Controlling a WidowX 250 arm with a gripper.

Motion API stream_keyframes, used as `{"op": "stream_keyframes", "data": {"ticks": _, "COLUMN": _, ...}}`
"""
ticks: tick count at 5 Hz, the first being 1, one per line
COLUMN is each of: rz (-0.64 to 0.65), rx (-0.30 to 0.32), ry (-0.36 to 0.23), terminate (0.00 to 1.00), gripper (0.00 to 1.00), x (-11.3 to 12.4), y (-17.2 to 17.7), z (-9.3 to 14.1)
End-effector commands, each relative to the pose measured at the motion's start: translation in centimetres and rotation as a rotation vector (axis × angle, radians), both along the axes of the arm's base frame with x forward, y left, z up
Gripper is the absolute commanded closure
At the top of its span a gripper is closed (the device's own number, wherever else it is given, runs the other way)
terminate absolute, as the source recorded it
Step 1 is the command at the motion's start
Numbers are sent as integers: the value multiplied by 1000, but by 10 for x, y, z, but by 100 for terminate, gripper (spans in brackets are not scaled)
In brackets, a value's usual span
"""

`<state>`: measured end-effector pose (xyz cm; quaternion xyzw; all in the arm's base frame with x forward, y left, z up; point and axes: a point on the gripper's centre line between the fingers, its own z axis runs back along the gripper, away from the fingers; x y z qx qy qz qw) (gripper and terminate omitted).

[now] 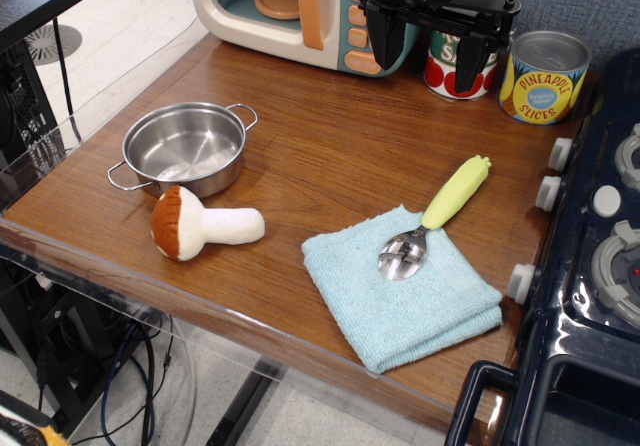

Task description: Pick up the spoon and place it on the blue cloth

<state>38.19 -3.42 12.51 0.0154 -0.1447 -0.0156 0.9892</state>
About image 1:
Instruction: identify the green handled metal spoon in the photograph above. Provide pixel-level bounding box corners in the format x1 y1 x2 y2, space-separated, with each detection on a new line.
378 155 492 281

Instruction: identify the orange fuzzy object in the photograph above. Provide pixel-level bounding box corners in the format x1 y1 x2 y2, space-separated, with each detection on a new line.
1 391 69 446

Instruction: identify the pineapple slices can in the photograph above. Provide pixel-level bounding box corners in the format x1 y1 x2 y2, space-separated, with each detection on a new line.
499 30 592 126

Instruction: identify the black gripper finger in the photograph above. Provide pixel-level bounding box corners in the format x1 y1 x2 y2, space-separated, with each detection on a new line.
454 32 502 93
366 3 406 70

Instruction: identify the black cable bundle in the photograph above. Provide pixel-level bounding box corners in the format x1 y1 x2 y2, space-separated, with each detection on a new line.
29 310 176 446

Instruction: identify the light blue folded cloth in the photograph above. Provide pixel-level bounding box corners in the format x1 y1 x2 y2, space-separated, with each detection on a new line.
302 206 502 374

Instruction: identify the small steel pot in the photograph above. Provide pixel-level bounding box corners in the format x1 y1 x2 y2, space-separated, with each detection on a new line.
107 102 259 199

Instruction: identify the teal toy microwave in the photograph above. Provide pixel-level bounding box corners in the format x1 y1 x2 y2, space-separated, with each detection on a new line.
193 0 387 77

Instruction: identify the blue cable under table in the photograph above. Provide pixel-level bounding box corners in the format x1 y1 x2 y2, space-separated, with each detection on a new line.
99 320 156 446

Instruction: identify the clear acrylic table guard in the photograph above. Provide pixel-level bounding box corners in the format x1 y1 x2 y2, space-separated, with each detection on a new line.
1 37 454 430

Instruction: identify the plush brown white mushroom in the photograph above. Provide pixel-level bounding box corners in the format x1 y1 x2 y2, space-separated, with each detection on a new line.
151 186 266 262

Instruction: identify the tomato sauce can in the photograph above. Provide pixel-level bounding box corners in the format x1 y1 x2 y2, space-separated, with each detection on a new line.
424 31 498 100

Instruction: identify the dark blue toy stove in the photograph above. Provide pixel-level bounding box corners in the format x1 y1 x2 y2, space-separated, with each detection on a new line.
446 49 639 445

